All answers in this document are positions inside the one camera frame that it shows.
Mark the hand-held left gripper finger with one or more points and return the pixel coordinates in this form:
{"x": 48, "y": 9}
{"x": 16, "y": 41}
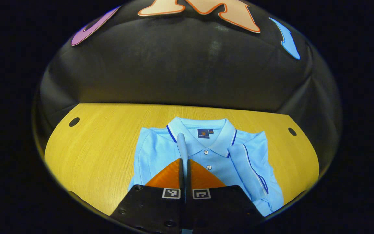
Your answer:
{"x": 181, "y": 182}
{"x": 188, "y": 182}

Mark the light blue T-shirt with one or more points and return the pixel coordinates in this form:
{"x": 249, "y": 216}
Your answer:
{"x": 161, "y": 152}

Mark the black backdrop cloth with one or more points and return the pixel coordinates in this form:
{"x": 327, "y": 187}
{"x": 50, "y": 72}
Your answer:
{"x": 187, "y": 71}

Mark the black round table grommet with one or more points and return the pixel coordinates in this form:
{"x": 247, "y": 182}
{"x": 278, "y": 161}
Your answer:
{"x": 292, "y": 131}
{"x": 74, "y": 122}

